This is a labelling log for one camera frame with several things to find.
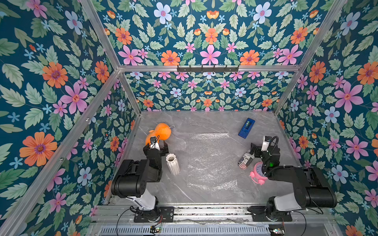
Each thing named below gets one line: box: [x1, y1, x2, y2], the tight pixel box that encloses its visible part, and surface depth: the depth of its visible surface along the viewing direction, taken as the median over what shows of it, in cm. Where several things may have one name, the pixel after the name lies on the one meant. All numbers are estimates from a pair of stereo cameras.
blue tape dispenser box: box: [237, 117, 256, 140], surface depth 106 cm
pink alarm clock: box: [249, 161, 268, 186], surface depth 87 cm
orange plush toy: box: [145, 122, 172, 146], surface depth 101 cm
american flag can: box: [237, 149, 255, 171], surface depth 91 cm
